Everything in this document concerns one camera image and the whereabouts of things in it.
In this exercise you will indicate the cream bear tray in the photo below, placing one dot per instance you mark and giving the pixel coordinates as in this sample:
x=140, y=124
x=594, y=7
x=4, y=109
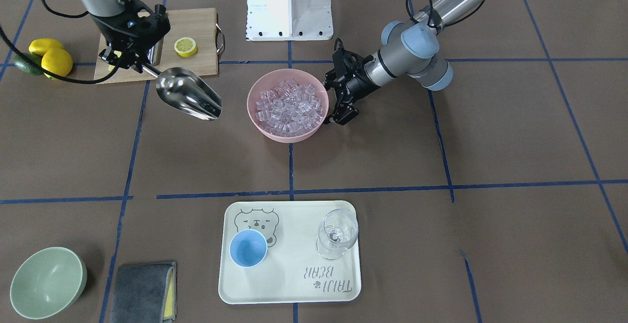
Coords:
x=293, y=270

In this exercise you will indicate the grey yellow cloth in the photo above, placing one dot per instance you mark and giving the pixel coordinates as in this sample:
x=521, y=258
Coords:
x=145, y=293

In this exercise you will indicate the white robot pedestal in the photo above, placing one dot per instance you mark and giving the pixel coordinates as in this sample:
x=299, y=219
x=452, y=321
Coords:
x=289, y=20

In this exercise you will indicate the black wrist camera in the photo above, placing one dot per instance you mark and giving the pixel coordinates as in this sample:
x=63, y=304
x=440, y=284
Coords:
x=347, y=66

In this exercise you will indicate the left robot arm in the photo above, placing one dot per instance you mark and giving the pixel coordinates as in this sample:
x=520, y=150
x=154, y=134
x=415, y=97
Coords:
x=408, y=48

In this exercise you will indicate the metal ice scoop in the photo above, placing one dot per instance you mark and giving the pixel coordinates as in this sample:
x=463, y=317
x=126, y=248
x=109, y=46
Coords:
x=182, y=89

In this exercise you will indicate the light blue cup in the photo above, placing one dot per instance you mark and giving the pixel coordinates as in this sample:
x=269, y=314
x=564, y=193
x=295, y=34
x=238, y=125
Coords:
x=248, y=248

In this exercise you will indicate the pink bowl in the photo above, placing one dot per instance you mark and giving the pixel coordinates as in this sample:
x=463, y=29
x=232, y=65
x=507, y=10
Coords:
x=270, y=80

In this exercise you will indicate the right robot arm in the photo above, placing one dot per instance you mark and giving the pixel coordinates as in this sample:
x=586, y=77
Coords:
x=104, y=8

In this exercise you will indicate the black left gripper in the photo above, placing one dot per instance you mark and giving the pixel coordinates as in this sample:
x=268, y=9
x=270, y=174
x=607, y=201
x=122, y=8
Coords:
x=357, y=84

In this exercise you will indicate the clear ice cubes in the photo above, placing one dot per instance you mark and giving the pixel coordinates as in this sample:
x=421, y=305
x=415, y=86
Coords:
x=289, y=109

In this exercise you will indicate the green bowl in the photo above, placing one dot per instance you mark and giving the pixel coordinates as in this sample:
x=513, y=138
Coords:
x=47, y=283

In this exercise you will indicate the steel cylinder tool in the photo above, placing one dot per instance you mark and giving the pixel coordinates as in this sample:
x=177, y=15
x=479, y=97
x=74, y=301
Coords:
x=154, y=54

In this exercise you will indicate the wooden cutting board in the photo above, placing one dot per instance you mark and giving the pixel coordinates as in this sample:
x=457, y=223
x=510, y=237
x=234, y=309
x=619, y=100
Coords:
x=201, y=25

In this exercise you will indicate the lemon half slice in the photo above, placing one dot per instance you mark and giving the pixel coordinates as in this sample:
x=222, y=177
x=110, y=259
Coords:
x=185, y=47

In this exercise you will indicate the clear wine glass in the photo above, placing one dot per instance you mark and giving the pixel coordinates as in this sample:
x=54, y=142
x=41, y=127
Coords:
x=337, y=233

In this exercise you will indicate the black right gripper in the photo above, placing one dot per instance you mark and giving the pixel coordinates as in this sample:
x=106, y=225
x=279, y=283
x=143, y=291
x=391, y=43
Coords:
x=114, y=31

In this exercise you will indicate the yellow lemon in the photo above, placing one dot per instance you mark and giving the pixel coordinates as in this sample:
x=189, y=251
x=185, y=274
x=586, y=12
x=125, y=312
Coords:
x=41, y=46
x=57, y=61

